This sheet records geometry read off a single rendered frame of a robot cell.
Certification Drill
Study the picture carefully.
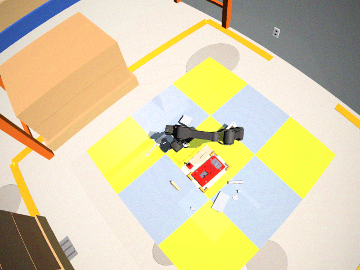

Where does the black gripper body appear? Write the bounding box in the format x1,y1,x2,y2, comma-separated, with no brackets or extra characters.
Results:
170,127,197,152

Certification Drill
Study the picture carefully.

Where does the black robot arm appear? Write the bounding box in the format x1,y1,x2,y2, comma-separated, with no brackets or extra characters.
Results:
165,124,244,146

